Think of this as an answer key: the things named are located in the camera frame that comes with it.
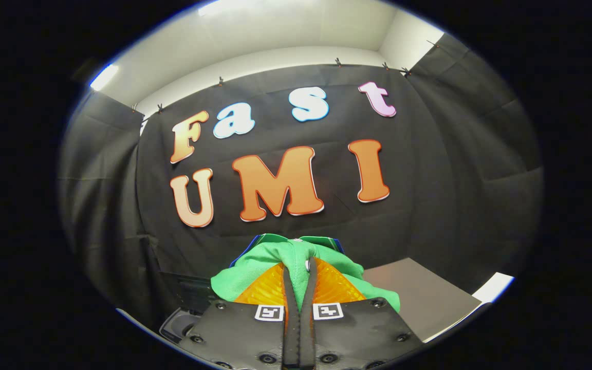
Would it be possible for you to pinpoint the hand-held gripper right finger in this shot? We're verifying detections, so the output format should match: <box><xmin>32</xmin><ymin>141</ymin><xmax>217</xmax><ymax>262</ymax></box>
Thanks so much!
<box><xmin>300</xmin><ymin>257</ymin><xmax>422</xmax><ymax>370</ymax></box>

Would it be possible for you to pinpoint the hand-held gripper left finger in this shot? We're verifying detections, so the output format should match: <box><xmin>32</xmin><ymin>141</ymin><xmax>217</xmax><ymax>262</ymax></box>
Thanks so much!
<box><xmin>180</xmin><ymin>262</ymin><xmax>302</xmax><ymax>370</ymax></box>

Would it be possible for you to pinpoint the green shirt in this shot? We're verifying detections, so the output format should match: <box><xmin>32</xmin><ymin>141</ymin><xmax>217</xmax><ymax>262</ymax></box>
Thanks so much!
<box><xmin>211</xmin><ymin>234</ymin><xmax>401</xmax><ymax>313</ymax></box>

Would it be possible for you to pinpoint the black backdrop cloth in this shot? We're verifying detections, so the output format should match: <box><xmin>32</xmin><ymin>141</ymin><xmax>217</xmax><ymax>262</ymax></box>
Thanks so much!
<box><xmin>59</xmin><ymin>33</ymin><xmax>544</xmax><ymax>335</ymax></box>

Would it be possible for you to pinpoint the white flat panel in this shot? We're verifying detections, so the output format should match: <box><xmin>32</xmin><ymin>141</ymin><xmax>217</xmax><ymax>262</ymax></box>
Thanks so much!
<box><xmin>472</xmin><ymin>272</ymin><xmax>515</xmax><ymax>304</ymax></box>

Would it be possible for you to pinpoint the row of small dark clips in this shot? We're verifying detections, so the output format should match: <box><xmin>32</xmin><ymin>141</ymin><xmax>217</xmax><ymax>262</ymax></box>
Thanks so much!
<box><xmin>132</xmin><ymin>40</ymin><xmax>440</xmax><ymax>115</ymax></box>

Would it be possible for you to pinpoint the ceiling light panel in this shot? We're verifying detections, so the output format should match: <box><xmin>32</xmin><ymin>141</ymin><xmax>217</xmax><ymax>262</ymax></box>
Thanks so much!
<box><xmin>89</xmin><ymin>64</ymin><xmax>120</xmax><ymax>91</ymax></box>

